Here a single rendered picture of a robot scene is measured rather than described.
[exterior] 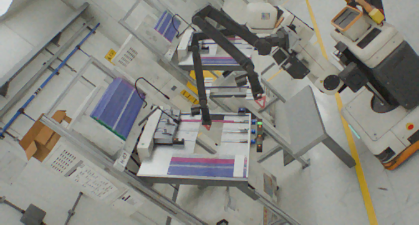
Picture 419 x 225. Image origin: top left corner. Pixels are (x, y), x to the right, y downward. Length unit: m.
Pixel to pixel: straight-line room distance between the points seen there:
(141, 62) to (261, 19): 1.79
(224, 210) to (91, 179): 0.92
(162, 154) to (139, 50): 1.34
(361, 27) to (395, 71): 0.32
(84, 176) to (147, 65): 1.46
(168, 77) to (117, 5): 2.22
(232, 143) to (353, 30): 1.08
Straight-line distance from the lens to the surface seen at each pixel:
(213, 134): 3.93
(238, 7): 6.97
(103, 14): 5.70
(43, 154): 2.58
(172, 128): 2.62
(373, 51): 2.13
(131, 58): 3.60
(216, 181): 2.29
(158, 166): 2.43
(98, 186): 2.57
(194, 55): 2.35
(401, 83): 2.29
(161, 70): 3.57
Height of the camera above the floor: 1.88
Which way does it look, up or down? 19 degrees down
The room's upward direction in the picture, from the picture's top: 51 degrees counter-clockwise
